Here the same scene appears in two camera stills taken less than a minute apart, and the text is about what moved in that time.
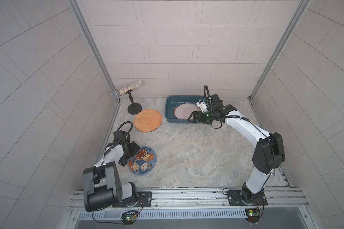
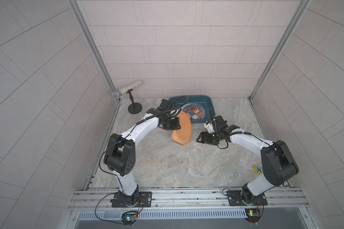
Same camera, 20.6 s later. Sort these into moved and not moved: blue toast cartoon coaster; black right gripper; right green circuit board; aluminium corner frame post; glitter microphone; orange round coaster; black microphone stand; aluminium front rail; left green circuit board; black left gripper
Moved: black left gripper; orange round coaster; black right gripper; blue toast cartoon coaster
Not moved: black microphone stand; left green circuit board; glitter microphone; aluminium corner frame post; aluminium front rail; right green circuit board
